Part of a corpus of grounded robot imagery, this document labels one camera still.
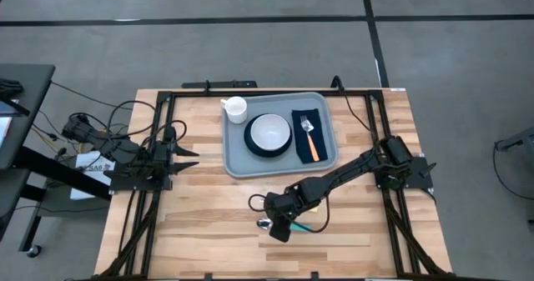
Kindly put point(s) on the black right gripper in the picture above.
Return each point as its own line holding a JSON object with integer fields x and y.
{"x": 279, "y": 206}

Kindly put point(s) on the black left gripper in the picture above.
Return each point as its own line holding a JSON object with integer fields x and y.
{"x": 164, "y": 160}

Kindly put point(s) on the navy cloth napkin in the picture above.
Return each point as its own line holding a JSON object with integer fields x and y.
{"x": 298, "y": 147}

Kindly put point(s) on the dark teal plate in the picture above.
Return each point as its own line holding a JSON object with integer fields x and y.
{"x": 250, "y": 145}

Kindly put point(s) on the white mug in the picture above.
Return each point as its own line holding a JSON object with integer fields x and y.
{"x": 235, "y": 110}

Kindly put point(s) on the white ribbed bowl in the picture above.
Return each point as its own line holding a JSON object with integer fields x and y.
{"x": 270, "y": 131}

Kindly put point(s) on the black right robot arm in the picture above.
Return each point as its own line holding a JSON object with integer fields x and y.
{"x": 334, "y": 177}

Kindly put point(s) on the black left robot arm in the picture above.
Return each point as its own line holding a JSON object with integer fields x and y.
{"x": 108, "y": 147}

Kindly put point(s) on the grey plastic tray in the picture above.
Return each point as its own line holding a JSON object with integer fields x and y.
{"x": 267, "y": 166}

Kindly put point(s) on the black mounting bar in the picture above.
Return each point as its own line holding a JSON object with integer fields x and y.
{"x": 219, "y": 84}

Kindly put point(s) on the white paper sheet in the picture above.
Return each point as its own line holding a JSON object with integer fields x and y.
{"x": 83, "y": 189}

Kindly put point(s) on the black desk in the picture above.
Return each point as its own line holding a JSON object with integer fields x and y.
{"x": 25, "y": 106}

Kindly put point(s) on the grey chair base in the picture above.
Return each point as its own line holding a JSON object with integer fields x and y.
{"x": 517, "y": 141}

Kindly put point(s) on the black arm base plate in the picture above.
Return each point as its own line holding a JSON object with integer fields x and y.
{"x": 137, "y": 183}
{"x": 417, "y": 172}

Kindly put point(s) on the black aluminium table frame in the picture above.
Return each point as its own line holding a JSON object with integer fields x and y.
{"x": 271, "y": 93}

